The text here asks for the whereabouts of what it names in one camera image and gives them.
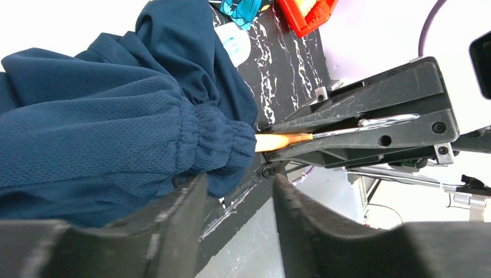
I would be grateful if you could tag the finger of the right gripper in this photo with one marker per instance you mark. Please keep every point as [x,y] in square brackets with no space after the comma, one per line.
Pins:
[408,141]
[415,87]

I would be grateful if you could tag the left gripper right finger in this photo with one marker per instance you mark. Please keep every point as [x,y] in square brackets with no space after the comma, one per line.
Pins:
[318,242]

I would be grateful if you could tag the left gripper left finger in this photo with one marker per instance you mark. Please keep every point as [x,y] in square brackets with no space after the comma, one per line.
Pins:
[161,239]

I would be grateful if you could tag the orange hanger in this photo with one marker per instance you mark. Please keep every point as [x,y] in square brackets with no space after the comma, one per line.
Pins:
[273,142]

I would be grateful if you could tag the navy blue shorts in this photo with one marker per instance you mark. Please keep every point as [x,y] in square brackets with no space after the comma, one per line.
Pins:
[92,138]

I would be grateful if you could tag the comic print shorts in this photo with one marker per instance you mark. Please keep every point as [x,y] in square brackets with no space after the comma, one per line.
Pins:
[242,12]

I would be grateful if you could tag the red plastic bin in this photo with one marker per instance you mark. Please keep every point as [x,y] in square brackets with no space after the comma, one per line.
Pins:
[306,16]

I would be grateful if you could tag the blue correction tape package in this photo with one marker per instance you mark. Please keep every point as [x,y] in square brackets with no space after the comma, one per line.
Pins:
[235,41]

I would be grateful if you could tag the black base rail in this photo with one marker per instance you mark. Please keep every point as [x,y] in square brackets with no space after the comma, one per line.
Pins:
[224,218]

